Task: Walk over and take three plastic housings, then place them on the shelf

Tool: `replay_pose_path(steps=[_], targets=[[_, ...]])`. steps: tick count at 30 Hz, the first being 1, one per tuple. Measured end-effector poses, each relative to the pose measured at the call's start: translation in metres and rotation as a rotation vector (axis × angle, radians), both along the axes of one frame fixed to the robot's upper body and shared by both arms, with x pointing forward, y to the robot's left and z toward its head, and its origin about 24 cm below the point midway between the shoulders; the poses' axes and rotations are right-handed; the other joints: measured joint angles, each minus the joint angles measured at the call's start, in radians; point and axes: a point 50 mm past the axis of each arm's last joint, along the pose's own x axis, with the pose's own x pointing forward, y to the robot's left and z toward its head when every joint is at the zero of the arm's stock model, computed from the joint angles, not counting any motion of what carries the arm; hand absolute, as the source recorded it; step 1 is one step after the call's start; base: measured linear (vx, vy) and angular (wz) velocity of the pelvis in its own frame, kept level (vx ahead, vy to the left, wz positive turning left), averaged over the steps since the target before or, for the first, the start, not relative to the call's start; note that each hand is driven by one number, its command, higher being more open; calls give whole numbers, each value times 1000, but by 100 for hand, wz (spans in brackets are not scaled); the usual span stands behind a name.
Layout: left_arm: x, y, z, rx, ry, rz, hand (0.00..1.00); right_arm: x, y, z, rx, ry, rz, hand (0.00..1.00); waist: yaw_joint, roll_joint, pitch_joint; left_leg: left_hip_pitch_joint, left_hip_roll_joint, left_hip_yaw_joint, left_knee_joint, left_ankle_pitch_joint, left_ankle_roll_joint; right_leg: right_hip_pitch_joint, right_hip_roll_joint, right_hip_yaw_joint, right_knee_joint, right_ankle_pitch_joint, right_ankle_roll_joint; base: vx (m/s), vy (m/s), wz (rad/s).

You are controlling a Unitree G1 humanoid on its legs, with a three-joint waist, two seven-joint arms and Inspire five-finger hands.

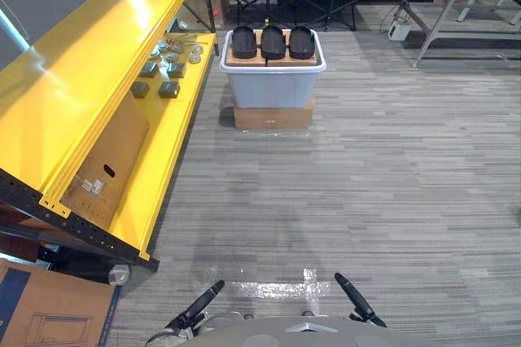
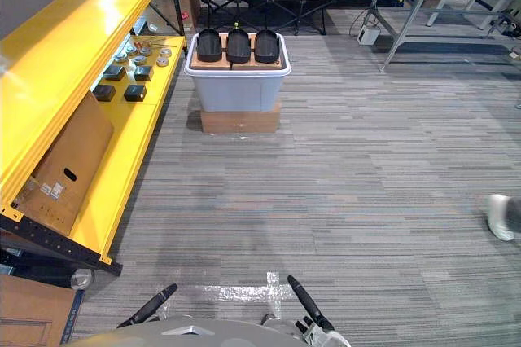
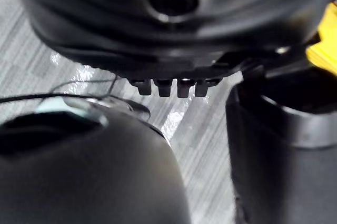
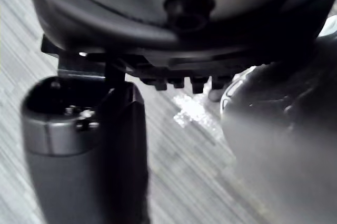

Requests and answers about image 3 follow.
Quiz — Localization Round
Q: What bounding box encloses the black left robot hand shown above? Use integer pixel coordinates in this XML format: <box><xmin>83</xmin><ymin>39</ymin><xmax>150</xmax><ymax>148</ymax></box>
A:
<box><xmin>7</xmin><ymin>0</ymin><xmax>337</xmax><ymax>224</ymax></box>

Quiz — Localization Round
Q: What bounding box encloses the grey robot leg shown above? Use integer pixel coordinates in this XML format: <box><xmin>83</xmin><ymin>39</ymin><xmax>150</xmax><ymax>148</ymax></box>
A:
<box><xmin>0</xmin><ymin>95</ymin><xmax>192</xmax><ymax>224</ymax></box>

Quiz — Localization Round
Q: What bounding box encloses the thin black cable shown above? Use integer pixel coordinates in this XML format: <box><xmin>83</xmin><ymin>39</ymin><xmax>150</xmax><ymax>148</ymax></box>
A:
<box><xmin>0</xmin><ymin>73</ymin><xmax>120</xmax><ymax>104</ymax></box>

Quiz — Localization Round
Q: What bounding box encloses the yellow shelf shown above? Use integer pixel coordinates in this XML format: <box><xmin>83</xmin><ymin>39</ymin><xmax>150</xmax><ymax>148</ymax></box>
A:
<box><xmin>306</xmin><ymin>1</ymin><xmax>337</xmax><ymax>71</ymax></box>

